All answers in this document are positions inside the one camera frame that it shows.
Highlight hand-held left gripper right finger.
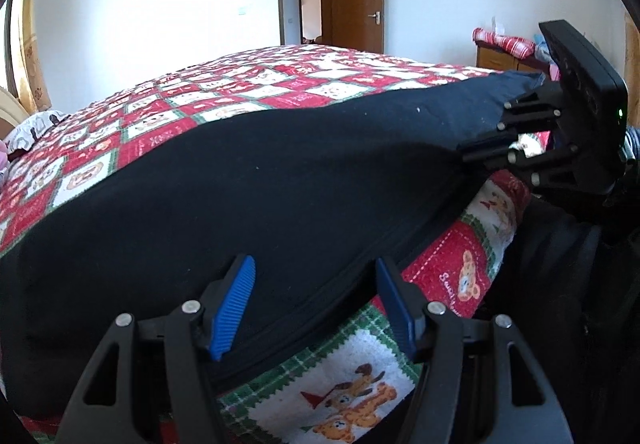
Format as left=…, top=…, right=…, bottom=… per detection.
left=374, top=257, right=573, bottom=444

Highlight window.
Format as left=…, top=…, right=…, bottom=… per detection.
left=4, top=0, right=20, bottom=98

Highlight white patterned pillow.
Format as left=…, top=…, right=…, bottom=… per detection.
left=2, top=110, right=71, bottom=156

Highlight cream wooden headboard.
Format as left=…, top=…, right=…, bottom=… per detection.
left=0, top=87, right=28, bottom=140

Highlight light blue pink cloth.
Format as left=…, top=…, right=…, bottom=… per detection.
left=534, top=35, right=560, bottom=80

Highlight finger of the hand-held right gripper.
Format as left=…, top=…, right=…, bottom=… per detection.
left=497, top=80, right=566, bottom=135
left=457, top=137, right=583, bottom=190

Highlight red plaid cloth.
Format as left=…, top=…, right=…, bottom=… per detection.
left=472, top=27, right=543, bottom=60

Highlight yellow patterned curtain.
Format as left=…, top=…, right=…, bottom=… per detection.
left=17, top=0, right=53, bottom=112

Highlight person's right forearm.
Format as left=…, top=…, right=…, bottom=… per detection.
left=620, top=127, right=640, bottom=185

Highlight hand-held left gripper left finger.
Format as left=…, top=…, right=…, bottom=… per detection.
left=55, top=253, right=257, bottom=444

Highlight red bear printed bedspread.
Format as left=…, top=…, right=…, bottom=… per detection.
left=0, top=43, right=543, bottom=444

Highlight black pants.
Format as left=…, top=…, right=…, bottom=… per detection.
left=0, top=71, right=546, bottom=417

